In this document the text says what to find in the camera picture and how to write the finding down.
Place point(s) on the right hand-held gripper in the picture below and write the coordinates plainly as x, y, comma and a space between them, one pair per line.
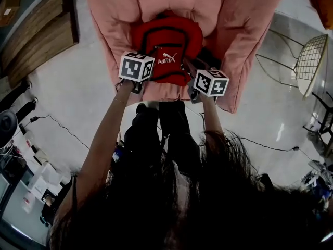
208, 83

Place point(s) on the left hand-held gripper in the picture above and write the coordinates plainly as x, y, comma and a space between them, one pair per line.
132, 67

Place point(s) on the red backpack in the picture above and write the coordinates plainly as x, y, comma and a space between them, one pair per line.
169, 45

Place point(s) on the pink cushioned seat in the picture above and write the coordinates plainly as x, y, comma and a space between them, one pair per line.
117, 22

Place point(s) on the person's left forearm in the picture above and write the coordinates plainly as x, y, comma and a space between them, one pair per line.
104, 139

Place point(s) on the person's right forearm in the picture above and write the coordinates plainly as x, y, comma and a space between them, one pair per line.
212, 116

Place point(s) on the person's black trouser legs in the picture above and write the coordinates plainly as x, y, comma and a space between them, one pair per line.
177, 134

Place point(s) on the wooden plank table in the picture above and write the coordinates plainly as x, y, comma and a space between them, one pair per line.
36, 32

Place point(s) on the black office chair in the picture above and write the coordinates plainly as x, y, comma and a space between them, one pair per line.
7, 125

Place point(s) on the orange cushion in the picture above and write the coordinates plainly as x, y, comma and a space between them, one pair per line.
321, 1

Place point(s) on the black metal frame chair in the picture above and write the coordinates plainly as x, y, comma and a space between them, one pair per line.
322, 116

